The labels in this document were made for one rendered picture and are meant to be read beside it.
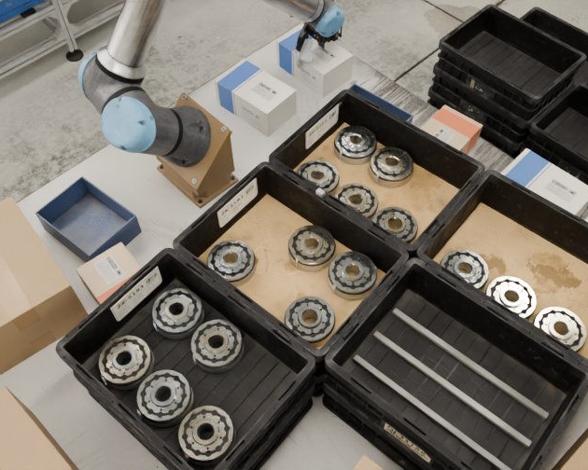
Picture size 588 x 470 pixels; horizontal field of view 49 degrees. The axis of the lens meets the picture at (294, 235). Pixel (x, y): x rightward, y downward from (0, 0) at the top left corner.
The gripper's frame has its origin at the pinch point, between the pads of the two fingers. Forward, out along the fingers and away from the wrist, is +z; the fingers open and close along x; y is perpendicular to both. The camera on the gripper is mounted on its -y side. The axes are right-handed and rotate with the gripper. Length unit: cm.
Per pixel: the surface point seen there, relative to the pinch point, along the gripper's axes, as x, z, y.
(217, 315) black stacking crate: -76, -7, 50
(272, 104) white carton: -24.5, -2.7, 8.9
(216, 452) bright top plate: -95, -10, 73
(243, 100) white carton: -28.6, -2.1, 1.6
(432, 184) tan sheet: -17, -7, 58
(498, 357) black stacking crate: -41, -6, 96
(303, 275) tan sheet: -57, -7, 55
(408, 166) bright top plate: -19, -10, 52
